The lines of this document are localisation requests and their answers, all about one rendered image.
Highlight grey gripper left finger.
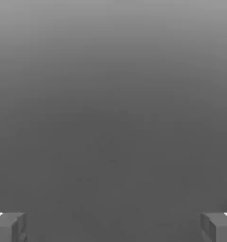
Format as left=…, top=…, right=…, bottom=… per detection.
left=0, top=212, right=28, bottom=242

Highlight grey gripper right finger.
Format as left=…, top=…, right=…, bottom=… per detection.
left=200, top=212, right=227, bottom=242

